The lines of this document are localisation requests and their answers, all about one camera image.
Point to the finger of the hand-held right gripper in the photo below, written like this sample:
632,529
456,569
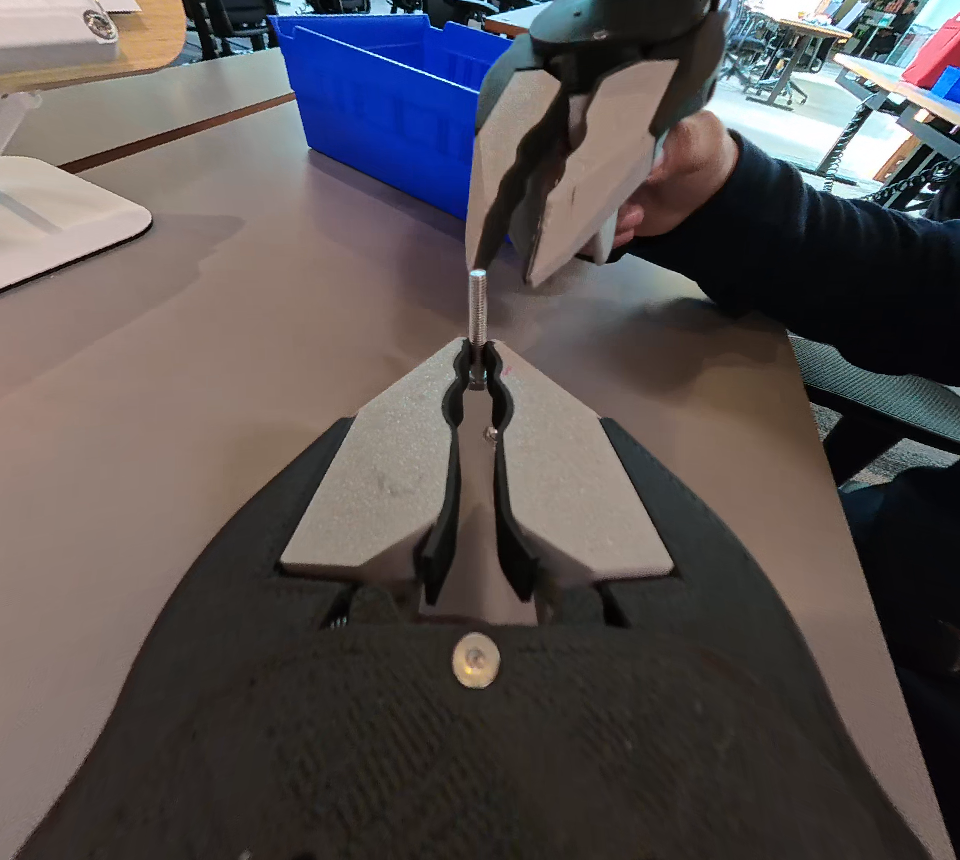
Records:
506,133
607,155

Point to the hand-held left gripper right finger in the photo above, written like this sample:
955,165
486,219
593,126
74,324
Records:
585,493

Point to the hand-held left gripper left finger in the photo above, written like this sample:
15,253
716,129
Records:
367,493

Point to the silver bolt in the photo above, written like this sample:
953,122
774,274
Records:
478,305

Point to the person's right forearm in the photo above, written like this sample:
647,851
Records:
825,260

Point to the person's right hand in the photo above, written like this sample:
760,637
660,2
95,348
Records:
690,178

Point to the blue plastic bin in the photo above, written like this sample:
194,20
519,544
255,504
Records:
375,118

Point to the wooden top office desk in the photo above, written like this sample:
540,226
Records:
802,28
877,69

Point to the black mesh office chair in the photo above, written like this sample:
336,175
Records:
885,395

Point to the white tablet stand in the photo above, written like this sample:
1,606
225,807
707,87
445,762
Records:
67,215

